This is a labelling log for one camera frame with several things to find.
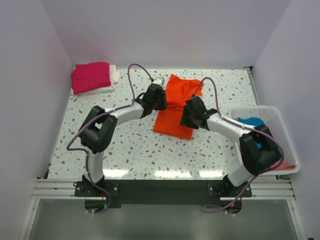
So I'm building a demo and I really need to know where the folded magenta t-shirt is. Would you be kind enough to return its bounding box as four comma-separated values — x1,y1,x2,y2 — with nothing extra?
70,61,112,95

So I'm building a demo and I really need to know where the aluminium frame rail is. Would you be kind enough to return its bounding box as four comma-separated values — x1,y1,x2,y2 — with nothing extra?
31,176,295,200

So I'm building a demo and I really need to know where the teal t-shirt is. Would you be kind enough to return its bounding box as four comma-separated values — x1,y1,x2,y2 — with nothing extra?
237,116,267,148

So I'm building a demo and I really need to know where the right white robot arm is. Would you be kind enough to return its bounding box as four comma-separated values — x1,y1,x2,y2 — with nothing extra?
180,96,284,197

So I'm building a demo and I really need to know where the white plastic laundry basket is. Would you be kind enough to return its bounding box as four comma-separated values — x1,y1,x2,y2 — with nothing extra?
228,105,301,176

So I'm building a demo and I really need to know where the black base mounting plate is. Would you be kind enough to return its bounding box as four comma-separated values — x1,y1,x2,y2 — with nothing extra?
73,178,252,213

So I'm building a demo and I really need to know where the orange t-shirt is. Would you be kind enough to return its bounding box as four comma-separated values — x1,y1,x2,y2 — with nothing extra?
153,74,204,140

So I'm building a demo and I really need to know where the pink t-shirt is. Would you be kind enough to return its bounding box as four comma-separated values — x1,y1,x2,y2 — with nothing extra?
270,161,296,171

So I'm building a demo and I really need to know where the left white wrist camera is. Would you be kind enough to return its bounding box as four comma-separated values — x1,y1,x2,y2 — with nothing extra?
152,76,165,88

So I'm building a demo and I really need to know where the folded white t-shirt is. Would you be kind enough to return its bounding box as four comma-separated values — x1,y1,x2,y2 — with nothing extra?
77,65,120,95

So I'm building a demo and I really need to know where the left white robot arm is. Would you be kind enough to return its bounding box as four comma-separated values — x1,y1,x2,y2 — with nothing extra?
79,80,167,196

